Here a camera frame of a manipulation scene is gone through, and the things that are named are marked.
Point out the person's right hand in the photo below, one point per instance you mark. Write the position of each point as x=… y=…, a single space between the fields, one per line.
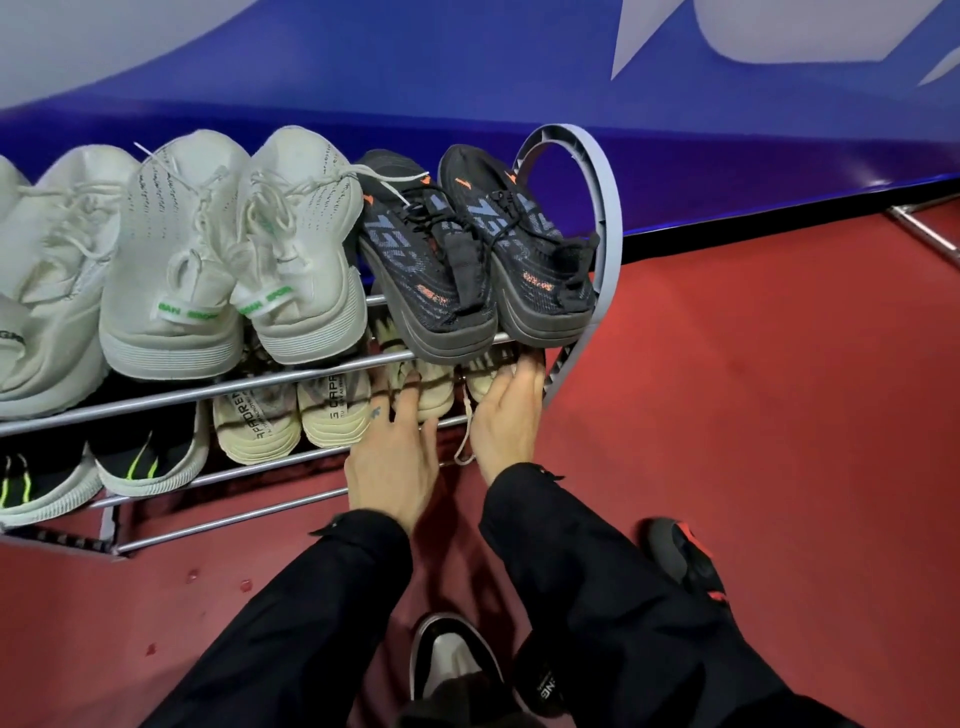
x=506 y=435

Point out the person's left hand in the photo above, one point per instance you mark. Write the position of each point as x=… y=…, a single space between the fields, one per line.
x=390 y=472

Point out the person's left fingers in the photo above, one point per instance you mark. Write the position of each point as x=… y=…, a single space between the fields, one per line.
x=407 y=405

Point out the person's right fingers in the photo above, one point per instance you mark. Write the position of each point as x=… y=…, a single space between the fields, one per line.
x=525 y=382

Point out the plain beige sneaker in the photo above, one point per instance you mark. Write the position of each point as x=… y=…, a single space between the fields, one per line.
x=480 y=379
x=435 y=390

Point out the person's left forearm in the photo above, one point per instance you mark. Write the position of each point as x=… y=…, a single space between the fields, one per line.
x=315 y=622

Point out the person's right forearm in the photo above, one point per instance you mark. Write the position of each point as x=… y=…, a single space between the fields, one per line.
x=622 y=622

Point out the beige sneaker with printed heel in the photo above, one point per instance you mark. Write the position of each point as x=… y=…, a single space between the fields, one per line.
x=334 y=412
x=259 y=427

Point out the black sneaker with orange marks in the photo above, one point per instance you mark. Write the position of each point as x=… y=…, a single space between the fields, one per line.
x=420 y=277
x=517 y=255

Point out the grey metal shoe rack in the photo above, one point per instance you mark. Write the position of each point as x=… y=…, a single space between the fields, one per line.
x=240 y=386

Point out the white knit sneaker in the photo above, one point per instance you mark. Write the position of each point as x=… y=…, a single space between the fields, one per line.
x=304 y=225
x=9 y=184
x=52 y=300
x=176 y=247

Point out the black and red worn shoe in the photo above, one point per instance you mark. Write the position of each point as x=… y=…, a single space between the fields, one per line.
x=686 y=559

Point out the black sneaker with green stripes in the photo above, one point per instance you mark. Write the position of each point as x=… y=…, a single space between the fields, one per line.
x=161 y=461
x=45 y=487

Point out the black and white worn shoe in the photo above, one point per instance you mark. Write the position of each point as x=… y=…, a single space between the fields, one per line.
x=450 y=660

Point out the silver metal bar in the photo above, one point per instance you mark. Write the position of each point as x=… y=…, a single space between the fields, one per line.
x=926 y=234

